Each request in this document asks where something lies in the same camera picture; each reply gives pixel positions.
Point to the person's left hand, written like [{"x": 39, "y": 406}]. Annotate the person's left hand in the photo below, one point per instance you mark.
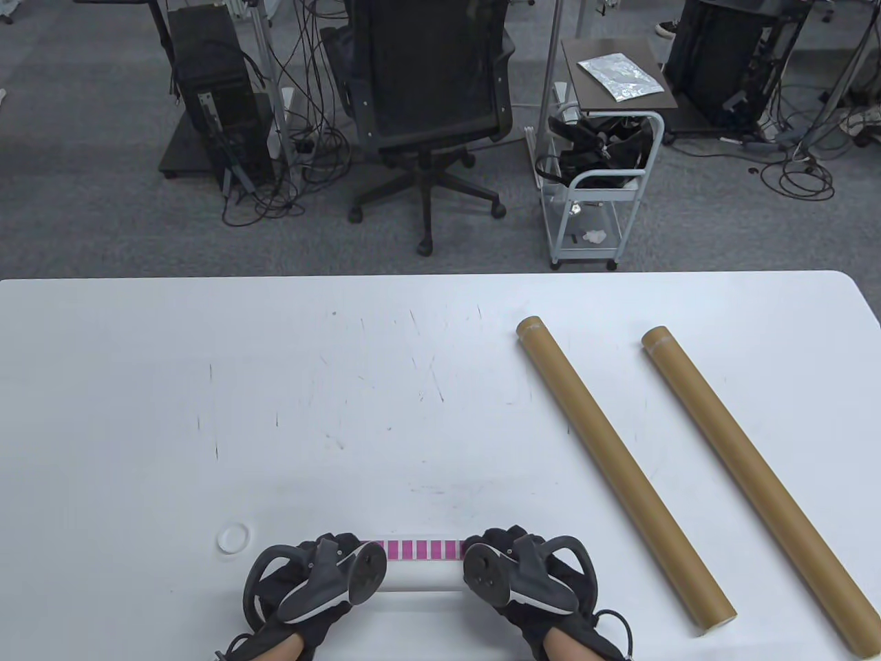
[{"x": 330, "y": 540}]

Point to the person's right hand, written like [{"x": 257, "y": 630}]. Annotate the person's right hand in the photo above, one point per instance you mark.
[{"x": 502, "y": 536}]

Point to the green striped mouse pad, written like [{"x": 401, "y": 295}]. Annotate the green striped mouse pad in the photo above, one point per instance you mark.
[{"x": 427, "y": 571}]

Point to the white plastic tube cap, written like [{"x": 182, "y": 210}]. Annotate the white plastic tube cap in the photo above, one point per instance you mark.
[{"x": 232, "y": 538}]

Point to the brown cardboard mailing tube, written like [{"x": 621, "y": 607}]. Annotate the brown cardboard mailing tube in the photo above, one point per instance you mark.
[
  {"x": 750, "y": 482},
  {"x": 619, "y": 468}
]

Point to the person's left forearm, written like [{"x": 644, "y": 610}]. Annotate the person's left forearm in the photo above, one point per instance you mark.
[{"x": 279, "y": 651}]

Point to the person's right forearm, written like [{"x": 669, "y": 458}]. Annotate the person's right forearm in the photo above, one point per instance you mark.
[{"x": 568, "y": 648}]

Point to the grey hand tracking controller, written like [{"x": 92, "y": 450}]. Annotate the grey hand tracking controller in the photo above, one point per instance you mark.
[
  {"x": 337, "y": 585},
  {"x": 530, "y": 585}
]

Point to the crumpled white paper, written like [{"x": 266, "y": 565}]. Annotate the crumpled white paper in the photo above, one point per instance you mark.
[{"x": 595, "y": 237}]

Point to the white metal utility cart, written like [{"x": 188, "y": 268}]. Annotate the white metal utility cart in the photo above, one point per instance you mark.
[{"x": 606, "y": 195}]

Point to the black mesh office chair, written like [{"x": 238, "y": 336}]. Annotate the black mesh office chair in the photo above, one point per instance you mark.
[{"x": 427, "y": 69}]

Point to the silver foil bag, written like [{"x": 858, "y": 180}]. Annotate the silver foil bag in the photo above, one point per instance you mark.
[{"x": 619, "y": 76}]

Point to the grey metal pole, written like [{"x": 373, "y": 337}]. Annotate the grey metal pole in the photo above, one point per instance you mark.
[{"x": 550, "y": 55}]

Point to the black computer tower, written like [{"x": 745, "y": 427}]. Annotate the black computer tower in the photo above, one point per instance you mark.
[{"x": 213, "y": 62}]

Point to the black equipment cabinet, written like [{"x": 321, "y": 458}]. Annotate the black equipment cabinet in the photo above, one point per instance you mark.
[{"x": 716, "y": 62}]

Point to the aluminium frame post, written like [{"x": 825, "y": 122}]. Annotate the aluminium frame post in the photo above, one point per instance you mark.
[{"x": 265, "y": 55}]

